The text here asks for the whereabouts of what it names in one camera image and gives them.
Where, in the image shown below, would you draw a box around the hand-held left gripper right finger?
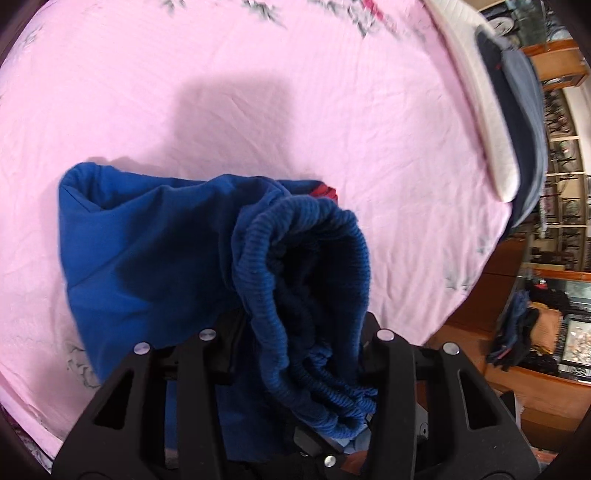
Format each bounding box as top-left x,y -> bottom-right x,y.
360,329 -> 541,480

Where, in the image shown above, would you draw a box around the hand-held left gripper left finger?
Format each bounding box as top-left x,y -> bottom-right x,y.
52,329 -> 232,480

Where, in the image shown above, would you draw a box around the blue and red pants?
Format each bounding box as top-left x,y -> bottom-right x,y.
58,161 -> 373,463

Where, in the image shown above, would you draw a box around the pile of dark clothes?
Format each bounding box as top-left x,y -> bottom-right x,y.
486,290 -> 565,372

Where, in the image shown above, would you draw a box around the framed picture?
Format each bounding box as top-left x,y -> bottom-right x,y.
558,314 -> 591,372

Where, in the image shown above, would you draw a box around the white quilted pillow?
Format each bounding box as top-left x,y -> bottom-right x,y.
422,0 -> 519,203

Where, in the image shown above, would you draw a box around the grey-blue folded garment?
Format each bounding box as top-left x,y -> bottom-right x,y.
499,46 -> 551,241

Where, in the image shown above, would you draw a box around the pink floral bedsheet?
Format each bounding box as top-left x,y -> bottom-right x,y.
0,0 -> 513,462

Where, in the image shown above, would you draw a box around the wooden display cabinet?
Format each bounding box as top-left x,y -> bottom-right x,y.
480,0 -> 591,278

